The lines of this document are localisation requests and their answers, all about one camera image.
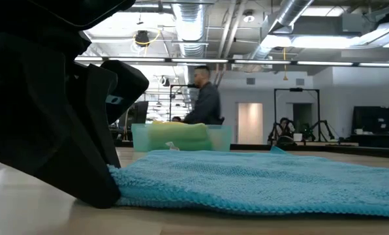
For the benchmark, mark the blue microfiber towel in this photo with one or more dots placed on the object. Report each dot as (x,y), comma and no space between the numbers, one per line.
(246,182)

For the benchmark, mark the dark standing monitor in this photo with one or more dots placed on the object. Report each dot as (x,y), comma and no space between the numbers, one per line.
(139,112)

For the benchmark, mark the ceiling light strip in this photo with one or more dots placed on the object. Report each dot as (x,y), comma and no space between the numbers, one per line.
(325,63)
(197,60)
(263,62)

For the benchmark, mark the black desk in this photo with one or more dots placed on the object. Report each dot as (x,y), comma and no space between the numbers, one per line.
(374,140)

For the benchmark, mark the black desk monitor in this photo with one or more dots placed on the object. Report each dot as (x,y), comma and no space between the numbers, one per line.
(375,119)

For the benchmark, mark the green microfiber towel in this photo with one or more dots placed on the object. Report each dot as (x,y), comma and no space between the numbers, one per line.
(181,137)

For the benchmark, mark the white mug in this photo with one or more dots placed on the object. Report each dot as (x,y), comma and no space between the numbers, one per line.
(358,131)

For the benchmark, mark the yellow microfiber towel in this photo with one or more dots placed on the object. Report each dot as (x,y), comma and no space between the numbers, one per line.
(168,123)

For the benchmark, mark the black aluminium table frame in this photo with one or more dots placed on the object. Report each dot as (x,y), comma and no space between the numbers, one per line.
(344,149)

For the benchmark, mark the teal translucent plastic basket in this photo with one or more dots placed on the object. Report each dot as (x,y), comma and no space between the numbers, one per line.
(139,137)

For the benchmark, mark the person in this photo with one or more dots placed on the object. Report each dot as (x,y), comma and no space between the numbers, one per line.
(283,127)
(206,101)

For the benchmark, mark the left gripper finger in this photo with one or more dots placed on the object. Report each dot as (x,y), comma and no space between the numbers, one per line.
(126,85)
(44,124)

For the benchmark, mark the neighbouring station robot arm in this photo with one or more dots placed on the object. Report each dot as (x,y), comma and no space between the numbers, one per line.
(176,119)
(313,129)

